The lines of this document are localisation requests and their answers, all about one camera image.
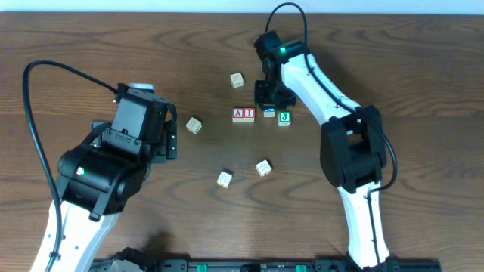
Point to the plain wooden block top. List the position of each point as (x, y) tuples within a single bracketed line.
[(237, 80)]

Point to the plain wooden block lower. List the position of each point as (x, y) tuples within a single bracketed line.
[(225, 178)]

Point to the green letter J block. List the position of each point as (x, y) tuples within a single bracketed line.
[(284, 118)]

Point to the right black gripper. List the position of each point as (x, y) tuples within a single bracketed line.
[(274, 100)]

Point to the wooden block red side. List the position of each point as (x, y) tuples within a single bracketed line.
[(263, 168)]

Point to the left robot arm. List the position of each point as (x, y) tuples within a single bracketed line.
[(97, 177)]

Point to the red letter I block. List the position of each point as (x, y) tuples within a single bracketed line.
[(249, 114)]

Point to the blue number 2 block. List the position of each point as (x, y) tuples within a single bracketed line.
[(269, 113)]

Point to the yellow letter C block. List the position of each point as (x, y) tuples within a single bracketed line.
[(194, 125)]

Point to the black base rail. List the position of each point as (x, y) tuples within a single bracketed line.
[(130, 259)]

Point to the red letter A block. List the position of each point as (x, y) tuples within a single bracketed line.
[(237, 115)]

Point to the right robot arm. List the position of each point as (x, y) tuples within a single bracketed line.
[(352, 153)]

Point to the plain wooden block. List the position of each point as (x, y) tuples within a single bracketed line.
[(225, 178), (237, 80)]

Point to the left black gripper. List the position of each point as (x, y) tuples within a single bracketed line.
[(170, 140)]

